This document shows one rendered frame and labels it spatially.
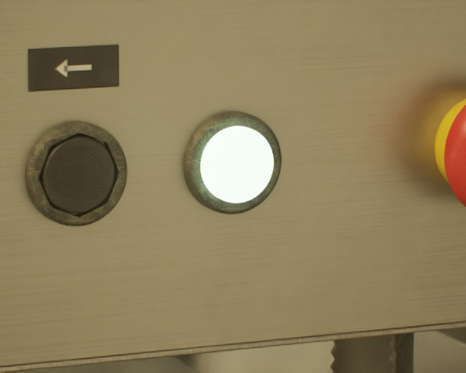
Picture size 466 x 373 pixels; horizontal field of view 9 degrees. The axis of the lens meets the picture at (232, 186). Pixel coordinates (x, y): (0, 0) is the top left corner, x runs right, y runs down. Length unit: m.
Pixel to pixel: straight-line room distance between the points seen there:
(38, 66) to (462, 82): 0.13
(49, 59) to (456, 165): 0.12
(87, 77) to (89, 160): 0.02
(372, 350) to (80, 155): 0.18
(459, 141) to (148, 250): 0.10
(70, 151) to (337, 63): 0.09
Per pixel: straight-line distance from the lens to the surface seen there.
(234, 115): 0.84
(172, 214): 0.84
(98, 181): 0.83
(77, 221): 0.83
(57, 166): 0.82
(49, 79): 0.82
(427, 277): 0.88
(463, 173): 0.85
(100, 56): 0.83
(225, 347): 0.86
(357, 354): 0.97
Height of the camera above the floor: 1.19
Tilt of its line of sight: 10 degrees down
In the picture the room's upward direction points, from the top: straight up
